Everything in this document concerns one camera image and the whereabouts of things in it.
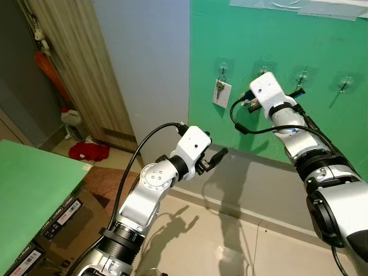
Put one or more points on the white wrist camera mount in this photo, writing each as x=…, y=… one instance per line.
x=267, y=89
x=192, y=144

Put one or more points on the white plush toy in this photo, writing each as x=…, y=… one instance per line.
x=39, y=35

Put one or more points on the wooden wardrobe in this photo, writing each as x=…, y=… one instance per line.
x=86, y=69

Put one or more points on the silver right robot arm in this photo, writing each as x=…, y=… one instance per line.
x=339, y=201

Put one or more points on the key with white tag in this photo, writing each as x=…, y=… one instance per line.
x=221, y=93

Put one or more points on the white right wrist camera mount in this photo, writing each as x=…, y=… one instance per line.
x=267, y=89

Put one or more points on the white plastic jug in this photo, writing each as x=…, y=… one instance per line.
x=72, y=121

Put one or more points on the orange bag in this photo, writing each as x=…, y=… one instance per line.
x=46, y=69

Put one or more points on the black labelled box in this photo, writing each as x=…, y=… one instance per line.
x=63, y=217
x=23, y=263

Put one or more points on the clear adhesive wall hook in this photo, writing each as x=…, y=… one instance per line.
x=223, y=68
x=265, y=66
x=345, y=83
x=302, y=75

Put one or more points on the green wall board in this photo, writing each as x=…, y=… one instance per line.
x=322, y=40

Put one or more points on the red cloth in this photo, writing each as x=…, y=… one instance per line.
x=89, y=151

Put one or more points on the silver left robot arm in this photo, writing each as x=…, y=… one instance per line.
x=144, y=201

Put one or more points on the long clear tape strip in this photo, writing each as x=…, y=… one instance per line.
x=287, y=6

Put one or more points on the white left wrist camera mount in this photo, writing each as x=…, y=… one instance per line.
x=192, y=144

